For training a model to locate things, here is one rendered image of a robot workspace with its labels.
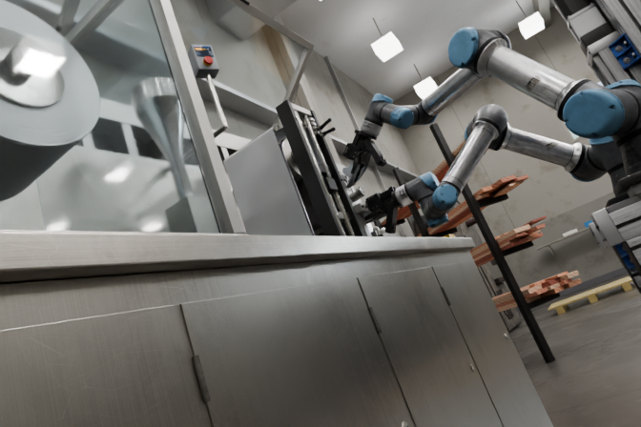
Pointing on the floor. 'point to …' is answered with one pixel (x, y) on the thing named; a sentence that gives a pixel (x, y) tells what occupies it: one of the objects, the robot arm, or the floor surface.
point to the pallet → (590, 294)
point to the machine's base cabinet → (265, 348)
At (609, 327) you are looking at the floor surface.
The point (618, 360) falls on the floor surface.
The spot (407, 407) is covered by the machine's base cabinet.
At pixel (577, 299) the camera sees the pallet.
